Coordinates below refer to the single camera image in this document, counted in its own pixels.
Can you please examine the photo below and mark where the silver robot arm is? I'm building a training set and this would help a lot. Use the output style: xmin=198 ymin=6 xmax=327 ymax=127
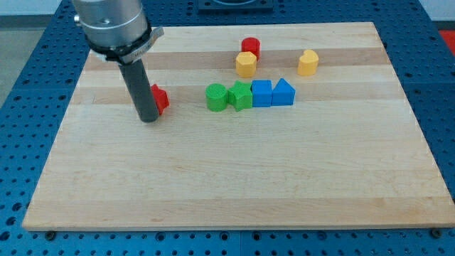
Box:
xmin=73 ymin=0 xmax=164 ymax=65

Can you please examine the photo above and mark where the green star block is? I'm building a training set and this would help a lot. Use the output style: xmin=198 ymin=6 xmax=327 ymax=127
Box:
xmin=227 ymin=80 xmax=253 ymax=112

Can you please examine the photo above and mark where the green cylinder block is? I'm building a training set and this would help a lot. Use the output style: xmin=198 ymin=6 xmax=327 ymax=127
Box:
xmin=205 ymin=83 xmax=228 ymax=112

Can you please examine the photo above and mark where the blue cube block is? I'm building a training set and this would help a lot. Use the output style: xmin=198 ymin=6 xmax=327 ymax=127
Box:
xmin=252 ymin=80 xmax=272 ymax=107

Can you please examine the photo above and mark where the blue triangle block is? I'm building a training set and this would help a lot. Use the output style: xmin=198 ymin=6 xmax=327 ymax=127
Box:
xmin=272 ymin=78 xmax=296 ymax=106

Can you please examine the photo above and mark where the yellow hexagon block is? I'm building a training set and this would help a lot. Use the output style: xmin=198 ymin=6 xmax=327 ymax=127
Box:
xmin=235 ymin=51 xmax=257 ymax=78

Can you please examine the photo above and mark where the red star block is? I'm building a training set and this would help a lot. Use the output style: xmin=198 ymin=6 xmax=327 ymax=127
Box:
xmin=151 ymin=84 xmax=170 ymax=115

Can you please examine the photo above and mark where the red cylinder block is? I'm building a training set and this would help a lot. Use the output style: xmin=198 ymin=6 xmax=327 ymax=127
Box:
xmin=241 ymin=37 xmax=260 ymax=60

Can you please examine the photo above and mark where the yellow heart block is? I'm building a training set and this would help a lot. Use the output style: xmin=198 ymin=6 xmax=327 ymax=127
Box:
xmin=297 ymin=49 xmax=319 ymax=76

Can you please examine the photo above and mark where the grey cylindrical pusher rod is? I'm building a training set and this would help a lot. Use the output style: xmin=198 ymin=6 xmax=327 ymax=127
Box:
xmin=119 ymin=60 xmax=159 ymax=123

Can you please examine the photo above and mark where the wooden board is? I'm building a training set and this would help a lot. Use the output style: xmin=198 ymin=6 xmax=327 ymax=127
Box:
xmin=23 ymin=22 xmax=454 ymax=231

